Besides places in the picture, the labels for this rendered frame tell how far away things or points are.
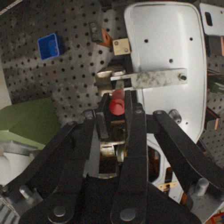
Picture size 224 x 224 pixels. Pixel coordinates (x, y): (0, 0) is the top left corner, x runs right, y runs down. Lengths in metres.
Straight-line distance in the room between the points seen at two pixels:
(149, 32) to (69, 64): 0.46
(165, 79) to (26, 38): 0.73
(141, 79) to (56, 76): 0.53
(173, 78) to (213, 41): 0.22
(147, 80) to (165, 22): 0.17
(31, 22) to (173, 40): 0.71
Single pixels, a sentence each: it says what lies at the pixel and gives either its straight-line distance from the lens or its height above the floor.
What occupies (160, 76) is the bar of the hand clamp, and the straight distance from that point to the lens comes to 0.32.
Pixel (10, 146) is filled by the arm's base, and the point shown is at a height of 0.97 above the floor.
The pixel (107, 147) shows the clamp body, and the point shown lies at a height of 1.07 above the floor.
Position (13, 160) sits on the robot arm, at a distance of 0.75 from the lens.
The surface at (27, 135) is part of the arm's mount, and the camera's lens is 0.62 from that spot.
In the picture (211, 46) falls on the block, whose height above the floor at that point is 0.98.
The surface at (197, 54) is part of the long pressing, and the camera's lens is 0.43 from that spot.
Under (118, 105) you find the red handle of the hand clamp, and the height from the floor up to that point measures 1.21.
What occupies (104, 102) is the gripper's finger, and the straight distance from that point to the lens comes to 0.17.
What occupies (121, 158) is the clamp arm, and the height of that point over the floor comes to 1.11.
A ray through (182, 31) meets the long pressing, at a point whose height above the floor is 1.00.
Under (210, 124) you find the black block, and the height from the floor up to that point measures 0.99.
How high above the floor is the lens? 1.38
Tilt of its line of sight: 66 degrees down
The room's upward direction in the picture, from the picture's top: 168 degrees counter-clockwise
